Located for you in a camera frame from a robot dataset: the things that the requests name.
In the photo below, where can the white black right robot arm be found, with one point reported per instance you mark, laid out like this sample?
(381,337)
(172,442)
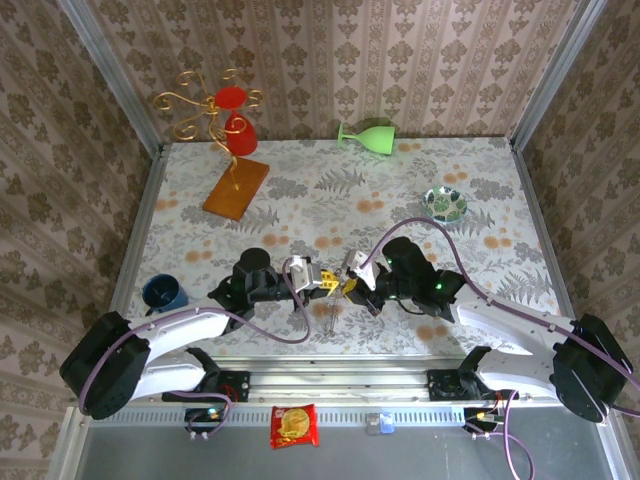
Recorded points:
(500,320)

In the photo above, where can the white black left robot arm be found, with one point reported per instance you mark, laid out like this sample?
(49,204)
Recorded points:
(175,325)

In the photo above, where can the leaf pattern bowl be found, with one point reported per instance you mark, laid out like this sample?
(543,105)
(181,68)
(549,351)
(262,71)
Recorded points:
(445,202)

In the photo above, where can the blue mug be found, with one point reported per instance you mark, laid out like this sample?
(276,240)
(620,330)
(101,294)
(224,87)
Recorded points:
(162,295)

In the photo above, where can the small blue and grey packet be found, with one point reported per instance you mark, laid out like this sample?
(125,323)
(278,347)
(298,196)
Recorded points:
(382,424)

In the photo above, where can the red wine glass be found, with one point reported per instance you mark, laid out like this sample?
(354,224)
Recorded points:
(240,137)

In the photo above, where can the green wine glass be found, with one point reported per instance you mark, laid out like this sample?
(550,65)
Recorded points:
(377,140)

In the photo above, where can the red snack packet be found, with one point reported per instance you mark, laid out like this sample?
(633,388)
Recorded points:
(294,425)

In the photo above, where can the black connector board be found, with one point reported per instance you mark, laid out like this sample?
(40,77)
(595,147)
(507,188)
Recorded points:
(475,416)
(200,415)

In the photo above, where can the grey metal panel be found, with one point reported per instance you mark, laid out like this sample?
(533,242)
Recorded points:
(400,455)

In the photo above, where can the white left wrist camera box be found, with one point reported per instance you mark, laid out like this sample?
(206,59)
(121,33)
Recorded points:
(305,272)

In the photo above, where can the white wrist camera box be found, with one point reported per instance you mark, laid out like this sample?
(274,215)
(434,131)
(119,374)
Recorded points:
(365,267)
(305,272)

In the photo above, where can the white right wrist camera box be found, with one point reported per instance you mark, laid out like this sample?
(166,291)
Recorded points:
(365,267)

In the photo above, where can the wide aluminium mounting rail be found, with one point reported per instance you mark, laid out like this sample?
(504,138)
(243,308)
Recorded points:
(340,382)

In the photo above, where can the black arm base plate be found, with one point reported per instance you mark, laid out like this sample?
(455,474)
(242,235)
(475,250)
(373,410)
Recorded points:
(240,385)
(437,385)

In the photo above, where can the aluminium side rail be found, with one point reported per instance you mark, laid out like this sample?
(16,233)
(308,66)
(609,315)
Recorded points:
(134,240)
(533,200)

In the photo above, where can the aluminium frame post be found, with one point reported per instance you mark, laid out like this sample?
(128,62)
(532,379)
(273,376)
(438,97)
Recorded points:
(113,75)
(551,75)

